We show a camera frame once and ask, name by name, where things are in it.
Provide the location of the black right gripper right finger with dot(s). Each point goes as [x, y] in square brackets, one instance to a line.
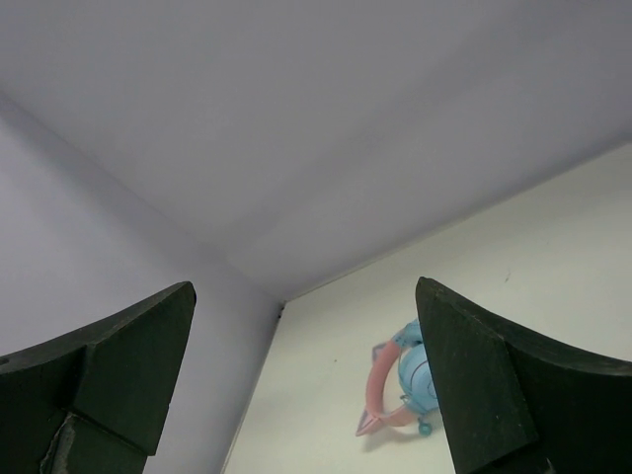
[515, 401]

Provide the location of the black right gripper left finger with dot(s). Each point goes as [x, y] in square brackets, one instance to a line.
[96, 399]

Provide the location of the pink blue cat-ear headphones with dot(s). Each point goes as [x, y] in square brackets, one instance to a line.
[399, 389]

